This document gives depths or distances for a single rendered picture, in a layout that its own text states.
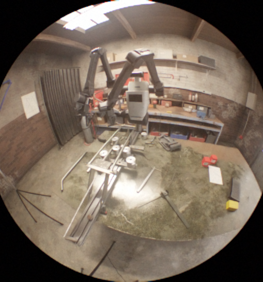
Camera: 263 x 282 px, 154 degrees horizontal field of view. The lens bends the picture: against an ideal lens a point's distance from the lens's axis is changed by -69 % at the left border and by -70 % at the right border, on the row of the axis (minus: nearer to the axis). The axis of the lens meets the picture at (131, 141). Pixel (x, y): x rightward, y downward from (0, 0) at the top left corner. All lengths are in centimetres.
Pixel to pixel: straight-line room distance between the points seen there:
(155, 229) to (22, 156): 299
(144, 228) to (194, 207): 25
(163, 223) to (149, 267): 101
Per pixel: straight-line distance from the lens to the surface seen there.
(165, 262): 143
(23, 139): 296
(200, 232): 53
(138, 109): 101
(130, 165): 52
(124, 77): 63
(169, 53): 240
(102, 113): 82
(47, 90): 283
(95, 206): 48
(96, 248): 143
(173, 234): 48
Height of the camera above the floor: 133
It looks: 33 degrees down
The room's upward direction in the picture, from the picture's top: 3 degrees counter-clockwise
